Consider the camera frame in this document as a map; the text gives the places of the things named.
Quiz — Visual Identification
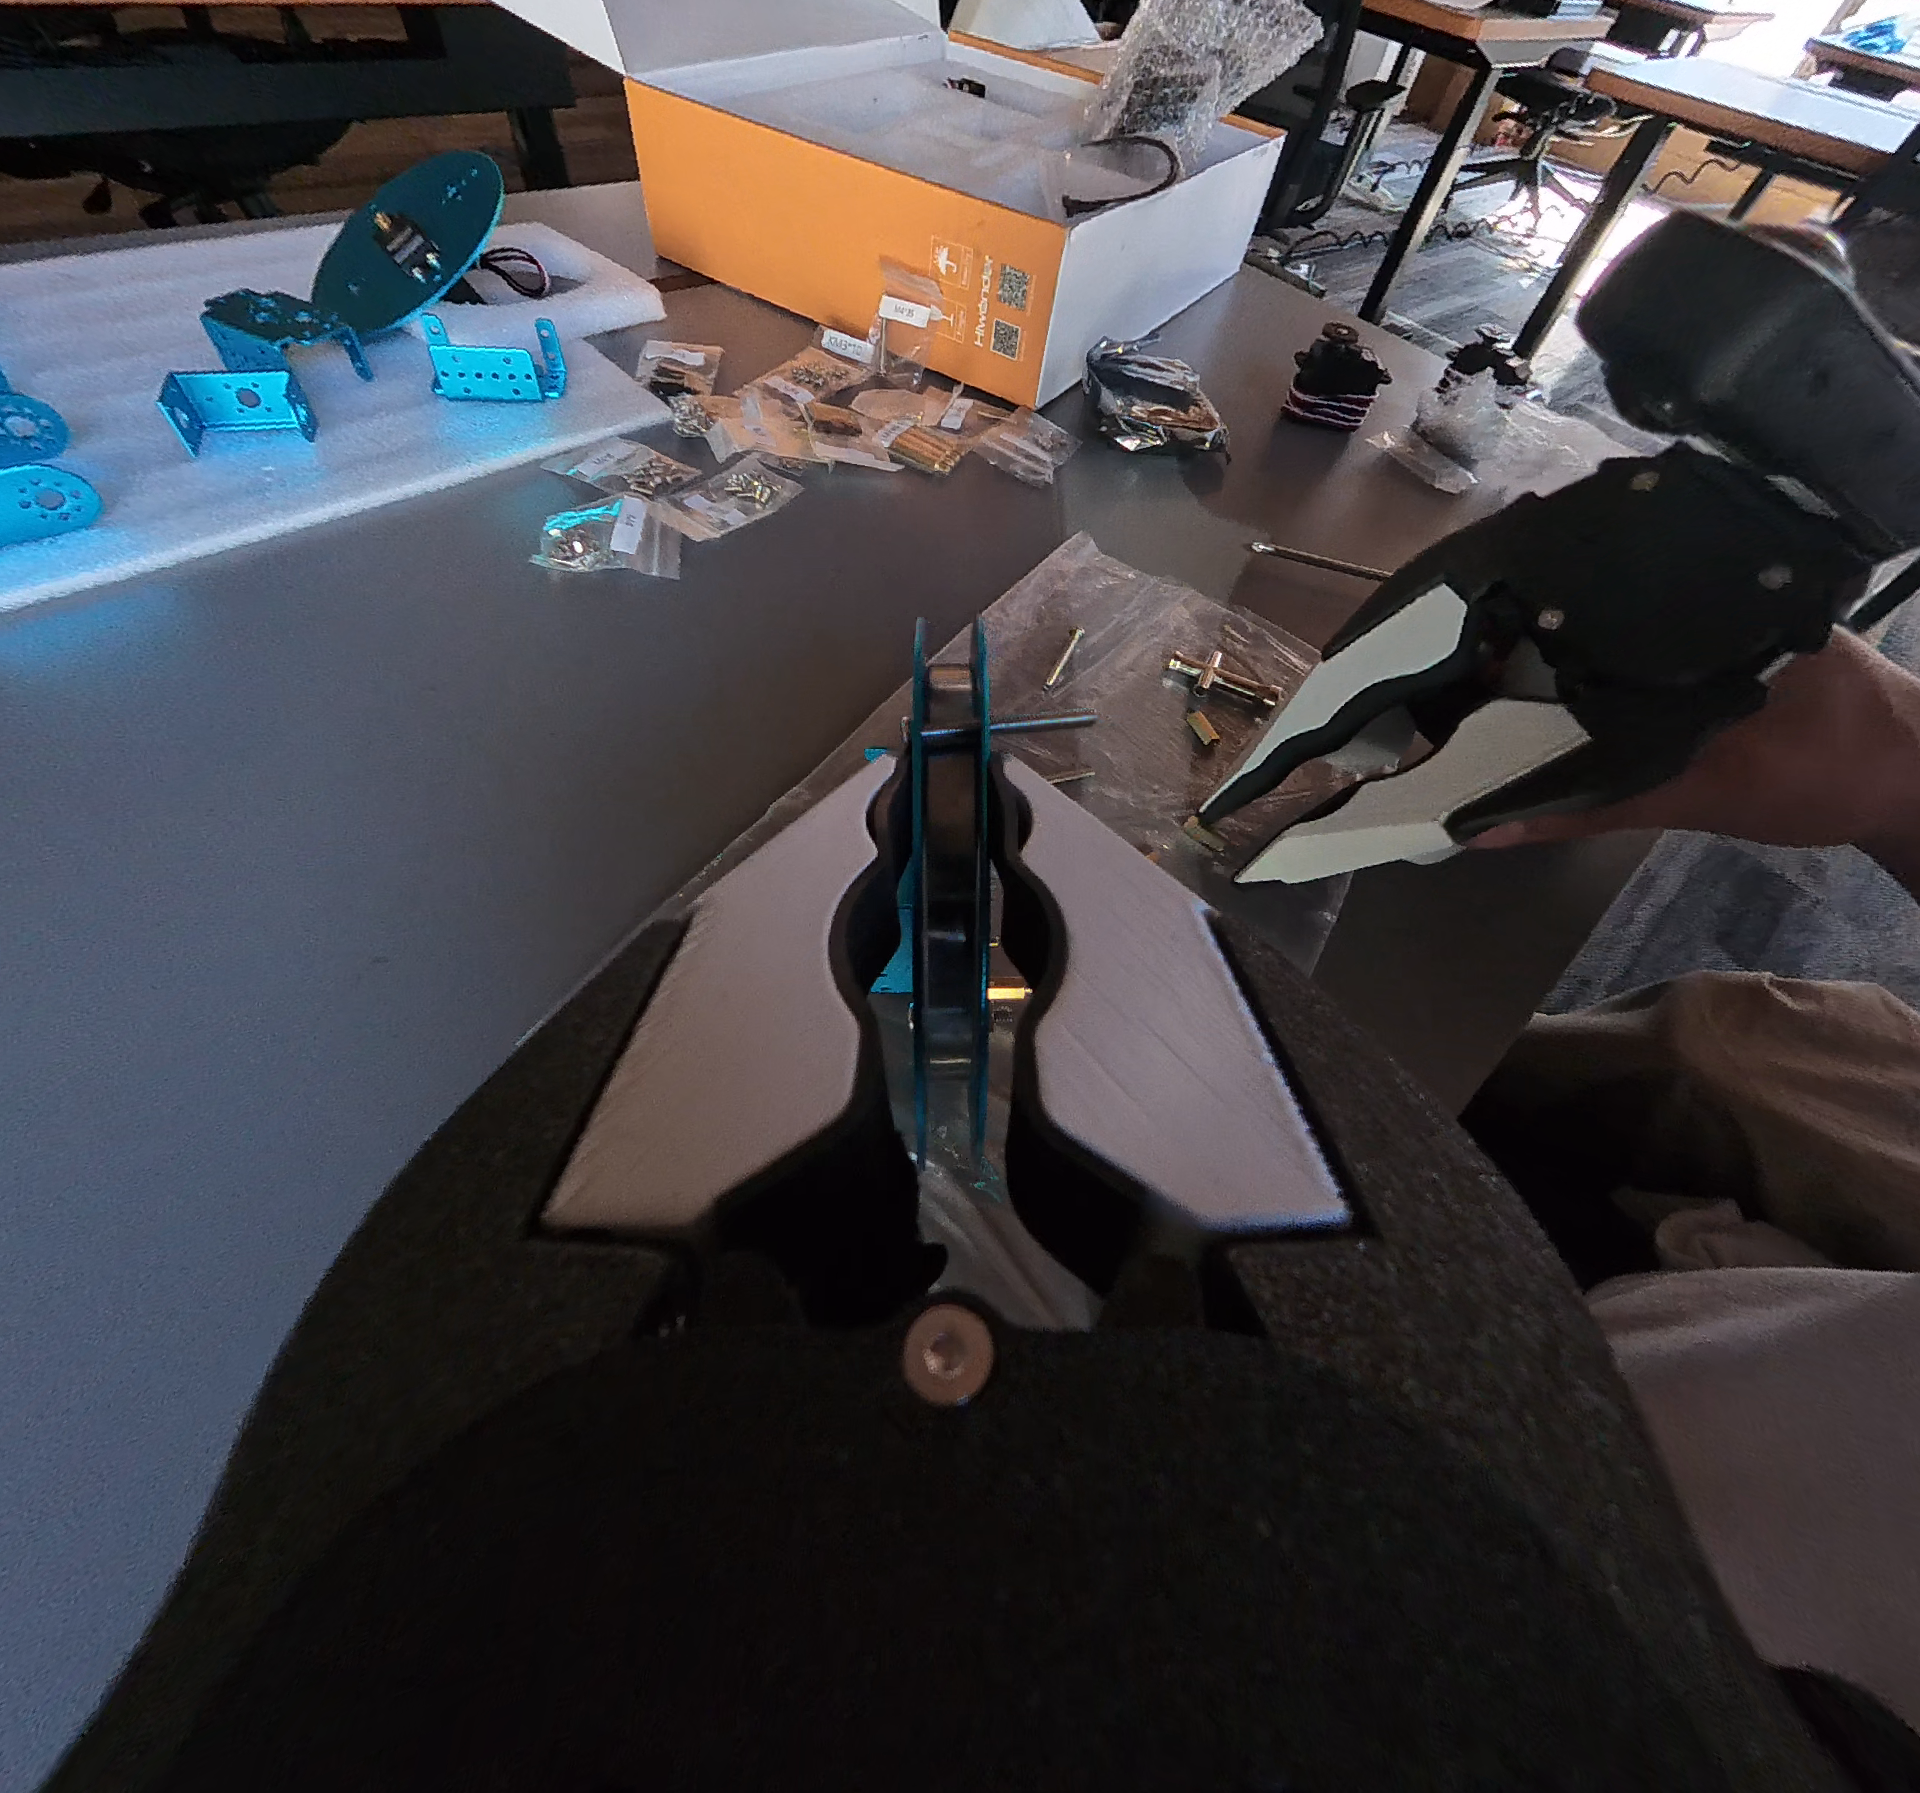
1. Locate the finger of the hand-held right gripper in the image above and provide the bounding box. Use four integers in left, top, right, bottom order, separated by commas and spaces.
1194, 573, 1506, 829
1230, 698, 1592, 892

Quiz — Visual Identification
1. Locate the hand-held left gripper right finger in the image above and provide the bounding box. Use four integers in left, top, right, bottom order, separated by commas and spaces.
990, 754, 1359, 1245

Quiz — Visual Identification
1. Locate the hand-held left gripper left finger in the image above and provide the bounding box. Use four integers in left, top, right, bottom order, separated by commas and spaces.
538, 754, 920, 1245

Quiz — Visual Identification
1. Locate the blue round base assembly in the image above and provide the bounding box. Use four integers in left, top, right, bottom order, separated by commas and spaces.
872, 621, 1037, 1203

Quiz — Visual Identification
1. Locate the grey desk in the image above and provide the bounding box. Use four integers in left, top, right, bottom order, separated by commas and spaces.
0, 180, 1661, 1793

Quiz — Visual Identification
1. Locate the person's right hand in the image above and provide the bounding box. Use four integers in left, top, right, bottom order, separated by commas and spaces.
1470, 629, 1920, 910

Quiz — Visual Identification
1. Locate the metal cross wrench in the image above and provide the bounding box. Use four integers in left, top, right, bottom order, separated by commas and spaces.
1163, 647, 1286, 720

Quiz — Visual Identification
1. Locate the servo in plastic bag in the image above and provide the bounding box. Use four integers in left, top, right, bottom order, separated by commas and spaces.
1370, 335, 1536, 496

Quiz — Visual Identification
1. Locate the clear plastic bag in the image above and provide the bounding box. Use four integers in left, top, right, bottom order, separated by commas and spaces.
686, 533, 1359, 985

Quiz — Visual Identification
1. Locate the black servo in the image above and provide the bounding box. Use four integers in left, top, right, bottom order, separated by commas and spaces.
1279, 323, 1396, 427

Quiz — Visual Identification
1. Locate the person's beige clothing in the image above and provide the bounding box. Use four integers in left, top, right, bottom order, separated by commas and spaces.
1465, 966, 1920, 1720

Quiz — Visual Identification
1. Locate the pile of small screw bags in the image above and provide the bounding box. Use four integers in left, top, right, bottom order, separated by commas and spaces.
527, 254, 1083, 584

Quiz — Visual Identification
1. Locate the black monitor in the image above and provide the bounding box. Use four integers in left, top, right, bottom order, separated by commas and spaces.
1177, 0, 1389, 231

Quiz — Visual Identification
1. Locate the bubble wrap bag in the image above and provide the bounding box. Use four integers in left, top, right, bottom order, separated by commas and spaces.
1094, 0, 1322, 162

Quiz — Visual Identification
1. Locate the white foam sheet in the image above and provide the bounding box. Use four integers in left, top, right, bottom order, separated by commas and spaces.
0, 216, 670, 612

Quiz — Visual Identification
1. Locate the orange and white cardboard box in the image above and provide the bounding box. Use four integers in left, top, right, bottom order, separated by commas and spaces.
286, 0, 1286, 413

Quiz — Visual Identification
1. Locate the small white foam pad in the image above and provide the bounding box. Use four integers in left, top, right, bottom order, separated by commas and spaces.
477, 222, 665, 324

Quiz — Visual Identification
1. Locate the teal round plate with servo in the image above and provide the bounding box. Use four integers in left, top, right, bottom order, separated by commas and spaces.
312, 145, 505, 340

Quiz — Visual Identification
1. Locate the black cable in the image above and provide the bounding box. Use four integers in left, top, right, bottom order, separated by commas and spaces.
1056, 136, 1188, 216

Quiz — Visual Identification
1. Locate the blue U bracket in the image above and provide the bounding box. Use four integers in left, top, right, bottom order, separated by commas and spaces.
424, 315, 560, 404
162, 367, 319, 461

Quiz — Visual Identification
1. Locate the blue perforated bracket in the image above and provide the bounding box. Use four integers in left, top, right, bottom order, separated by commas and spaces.
206, 289, 376, 384

